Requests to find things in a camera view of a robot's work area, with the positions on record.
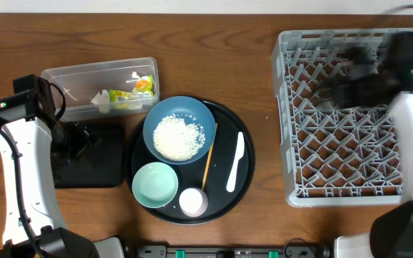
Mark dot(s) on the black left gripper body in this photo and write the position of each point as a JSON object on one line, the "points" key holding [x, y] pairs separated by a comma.
{"points": [[85, 140]]}

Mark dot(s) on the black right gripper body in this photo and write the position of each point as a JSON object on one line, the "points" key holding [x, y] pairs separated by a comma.
{"points": [[355, 93]]}

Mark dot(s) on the white paper napkin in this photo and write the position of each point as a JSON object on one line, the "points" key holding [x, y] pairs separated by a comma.
{"points": [[101, 98]]}

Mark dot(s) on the green yellow snack wrapper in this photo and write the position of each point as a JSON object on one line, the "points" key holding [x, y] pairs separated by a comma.
{"points": [[137, 97]]}

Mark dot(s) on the pink white cup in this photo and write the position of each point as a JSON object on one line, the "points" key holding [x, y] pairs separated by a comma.
{"points": [[193, 202]]}

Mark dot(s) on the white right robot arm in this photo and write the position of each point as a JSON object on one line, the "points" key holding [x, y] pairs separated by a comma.
{"points": [[391, 235]]}

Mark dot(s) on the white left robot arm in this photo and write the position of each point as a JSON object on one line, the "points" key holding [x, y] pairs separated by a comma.
{"points": [[34, 224]]}

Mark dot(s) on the grey dishwasher rack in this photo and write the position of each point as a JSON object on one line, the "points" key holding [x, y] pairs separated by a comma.
{"points": [[333, 156]]}

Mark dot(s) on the black rectangular tray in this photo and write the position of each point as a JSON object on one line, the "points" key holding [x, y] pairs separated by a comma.
{"points": [[100, 166]]}

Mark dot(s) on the clear plastic bin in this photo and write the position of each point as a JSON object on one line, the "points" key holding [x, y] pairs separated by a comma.
{"points": [[79, 84]]}

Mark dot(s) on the mint green bowl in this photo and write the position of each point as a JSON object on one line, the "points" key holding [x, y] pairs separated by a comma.
{"points": [[154, 185]]}

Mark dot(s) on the pile of white rice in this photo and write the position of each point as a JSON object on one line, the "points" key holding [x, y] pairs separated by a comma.
{"points": [[177, 140]]}

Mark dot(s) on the blue plate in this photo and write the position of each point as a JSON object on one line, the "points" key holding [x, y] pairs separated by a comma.
{"points": [[185, 106]]}

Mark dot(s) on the round black tray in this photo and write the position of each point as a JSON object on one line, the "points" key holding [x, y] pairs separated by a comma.
{"points": [[190, 175]]}

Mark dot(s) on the wooden chopstick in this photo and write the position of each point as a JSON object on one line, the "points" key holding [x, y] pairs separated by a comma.
{"points": [[206, 170]]}

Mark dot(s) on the white plastic knife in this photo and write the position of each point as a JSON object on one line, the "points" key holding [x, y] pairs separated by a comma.
{"points": [[239, 152]]}

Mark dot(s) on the black rail with green clips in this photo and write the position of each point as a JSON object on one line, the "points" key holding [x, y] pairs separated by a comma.
{"points": [[291, 250]]}

